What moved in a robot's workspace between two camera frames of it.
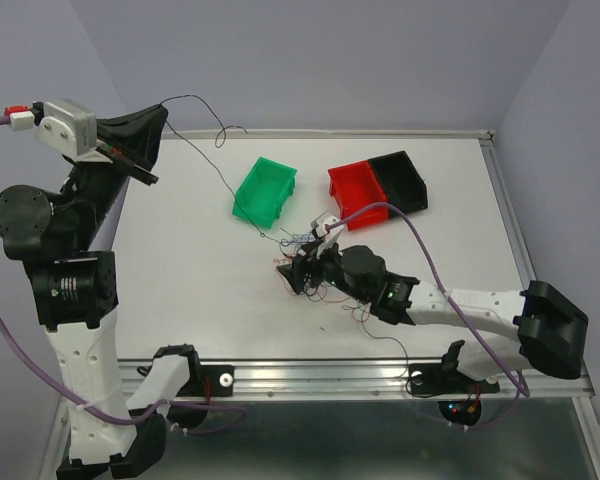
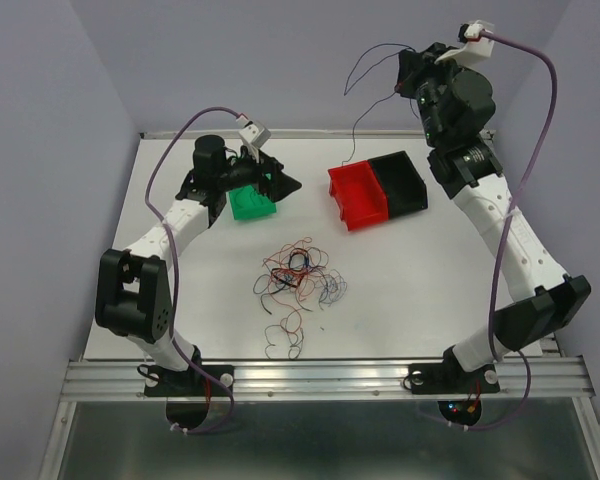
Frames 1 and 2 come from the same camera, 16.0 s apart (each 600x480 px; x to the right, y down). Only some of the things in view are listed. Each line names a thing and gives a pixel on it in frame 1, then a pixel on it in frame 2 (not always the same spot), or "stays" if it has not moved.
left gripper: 139,132 to 279,186
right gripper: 295,271 to 416,65
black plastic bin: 400,181 stays
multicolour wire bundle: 360,308 to 297,276
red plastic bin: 355,187 stays
